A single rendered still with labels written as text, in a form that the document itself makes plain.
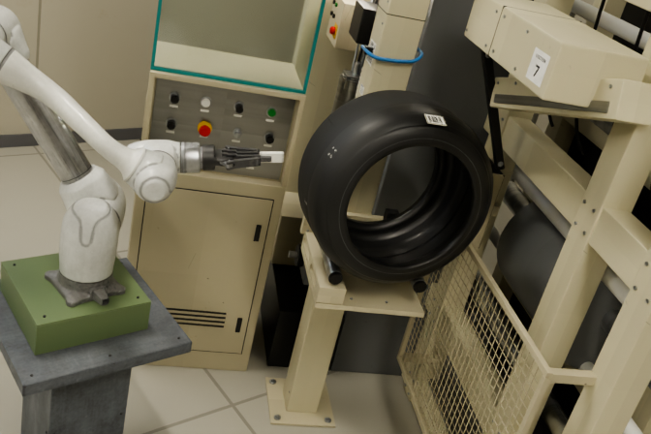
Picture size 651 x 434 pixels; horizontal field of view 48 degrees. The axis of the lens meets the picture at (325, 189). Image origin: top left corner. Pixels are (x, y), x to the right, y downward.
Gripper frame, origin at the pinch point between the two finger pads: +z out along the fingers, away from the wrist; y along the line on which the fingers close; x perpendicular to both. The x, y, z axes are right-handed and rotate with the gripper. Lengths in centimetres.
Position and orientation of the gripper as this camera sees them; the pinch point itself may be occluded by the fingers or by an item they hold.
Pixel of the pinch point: (271, 157)
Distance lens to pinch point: 213.6
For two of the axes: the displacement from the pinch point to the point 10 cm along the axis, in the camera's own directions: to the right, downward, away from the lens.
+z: 9.9, -0.1, 1.6
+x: -0.6, 8.9, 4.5
